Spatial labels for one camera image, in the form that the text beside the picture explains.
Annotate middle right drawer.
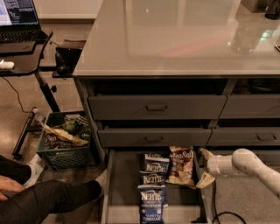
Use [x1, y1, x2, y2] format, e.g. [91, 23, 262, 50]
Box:
[207, 127, 280, 146]

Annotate white sock foot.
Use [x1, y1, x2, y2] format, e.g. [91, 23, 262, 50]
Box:
[24, 154, 45, 188]

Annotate brown sea salt chip bag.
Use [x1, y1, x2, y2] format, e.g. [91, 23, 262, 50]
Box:
[166, 146, 195, 189]

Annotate green plastic crate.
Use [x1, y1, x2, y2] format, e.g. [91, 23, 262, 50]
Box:
[37, 111, 100, 172]

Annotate person's black trouser legs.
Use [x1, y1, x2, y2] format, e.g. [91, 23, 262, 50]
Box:
[0, 156, 107, 224]

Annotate grey cabinet with countertop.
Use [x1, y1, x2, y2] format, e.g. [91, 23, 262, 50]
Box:
[74, 0, 280, 156]

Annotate blue Kettle bag middle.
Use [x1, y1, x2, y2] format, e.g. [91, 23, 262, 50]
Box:
[139, 171, 166, 185]

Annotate black floor cable right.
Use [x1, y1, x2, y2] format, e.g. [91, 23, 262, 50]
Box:
[211, 180, 249, 224]

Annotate chip bags in crate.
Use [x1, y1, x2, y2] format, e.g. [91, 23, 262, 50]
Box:
[43, 124, 88, 147]

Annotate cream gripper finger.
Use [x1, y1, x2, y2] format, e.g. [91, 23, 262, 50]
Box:
[199, 148, 214, 160]
[196, 172, 215, 189]

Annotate green apple in crate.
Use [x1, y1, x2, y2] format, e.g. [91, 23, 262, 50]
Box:
[62, 120, 79, 135]

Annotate blue kettle bag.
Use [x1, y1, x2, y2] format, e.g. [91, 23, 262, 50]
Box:
[139, 171, 166, 185]
[143, 154, 170, 172]
[137, 185, 165, 224]

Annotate middle left drawer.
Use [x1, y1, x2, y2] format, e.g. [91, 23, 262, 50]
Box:
[98, 128, 212, 147]

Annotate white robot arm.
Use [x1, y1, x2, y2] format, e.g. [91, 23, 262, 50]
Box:
[196, 148, 280, 198]

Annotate black laptop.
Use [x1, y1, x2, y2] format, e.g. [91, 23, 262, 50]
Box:
[0, 0, 41, 43]

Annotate top left drawer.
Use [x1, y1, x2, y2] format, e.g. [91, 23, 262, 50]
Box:
[87, 94, 227, 120]

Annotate blue Kettle bag back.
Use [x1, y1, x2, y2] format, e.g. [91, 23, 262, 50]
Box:
[143, 154, 170, 172]

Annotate black box beside counter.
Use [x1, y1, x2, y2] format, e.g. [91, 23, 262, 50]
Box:
[52, 39, 86, 78]

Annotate black cable left floor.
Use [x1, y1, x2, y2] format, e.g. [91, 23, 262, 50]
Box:
[2, 76, 32, 114]

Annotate top right drawer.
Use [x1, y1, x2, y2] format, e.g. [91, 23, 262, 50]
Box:
[220, 94, 280, 119]

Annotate blue Kettle bag front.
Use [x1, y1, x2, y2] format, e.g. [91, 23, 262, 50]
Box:
[137, 185, 165, 224]

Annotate open bottom left drawer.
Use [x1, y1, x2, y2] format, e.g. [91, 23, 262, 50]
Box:
[101, 147, 211, 224]

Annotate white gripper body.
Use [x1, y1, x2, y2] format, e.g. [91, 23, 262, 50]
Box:
[207, 155, 234, 176]

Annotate person's hand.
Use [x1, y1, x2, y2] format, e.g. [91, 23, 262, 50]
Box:
[0, 175, 24, 201]

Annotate black standing desk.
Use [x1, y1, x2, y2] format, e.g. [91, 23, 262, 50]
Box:
[0, 29, 60, 160]

